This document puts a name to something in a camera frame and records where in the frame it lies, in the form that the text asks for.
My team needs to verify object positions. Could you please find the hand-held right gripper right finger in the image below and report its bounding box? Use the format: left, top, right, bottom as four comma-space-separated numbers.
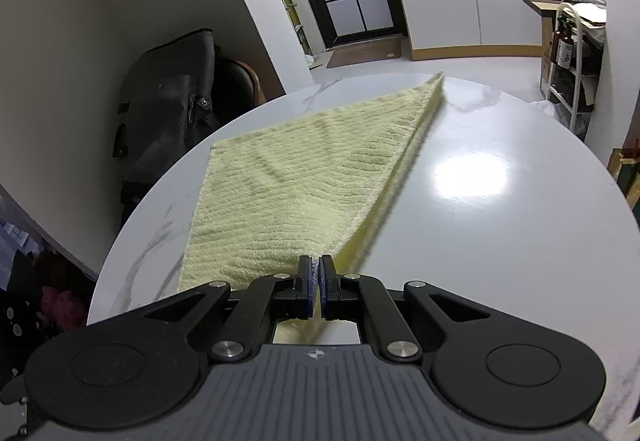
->
319, 253, 494, 363

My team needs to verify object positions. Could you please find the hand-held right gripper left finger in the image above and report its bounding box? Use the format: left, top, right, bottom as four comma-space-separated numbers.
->
142, 255, 317, 363

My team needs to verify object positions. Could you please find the yellow towel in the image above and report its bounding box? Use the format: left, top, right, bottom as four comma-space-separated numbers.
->
177, 71, 447, 347

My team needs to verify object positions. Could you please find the dark chair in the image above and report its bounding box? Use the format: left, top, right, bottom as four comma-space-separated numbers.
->
215, 56, 262, 122

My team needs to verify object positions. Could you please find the grey backpack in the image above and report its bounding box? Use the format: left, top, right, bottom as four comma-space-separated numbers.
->
113, 28, 221, 218

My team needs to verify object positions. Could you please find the brown door mat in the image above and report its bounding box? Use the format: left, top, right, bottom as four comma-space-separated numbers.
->
325, 38, 404, 70

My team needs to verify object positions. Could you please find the white base cabinet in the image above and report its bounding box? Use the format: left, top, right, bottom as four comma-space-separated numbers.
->
385, 0, 546, 62

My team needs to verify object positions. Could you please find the green paper bag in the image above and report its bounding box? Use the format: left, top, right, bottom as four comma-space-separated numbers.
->
607, 140, 640, 212

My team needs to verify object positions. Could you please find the white storage trolley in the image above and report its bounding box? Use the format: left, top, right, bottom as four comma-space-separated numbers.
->
542, 1, 609, 132

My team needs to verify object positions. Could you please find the dark wine bottle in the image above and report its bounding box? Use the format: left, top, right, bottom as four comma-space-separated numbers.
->
554, 15, 576, 70

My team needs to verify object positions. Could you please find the wooden tray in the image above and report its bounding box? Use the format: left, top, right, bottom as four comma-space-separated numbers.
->
522, 0, 564, 14

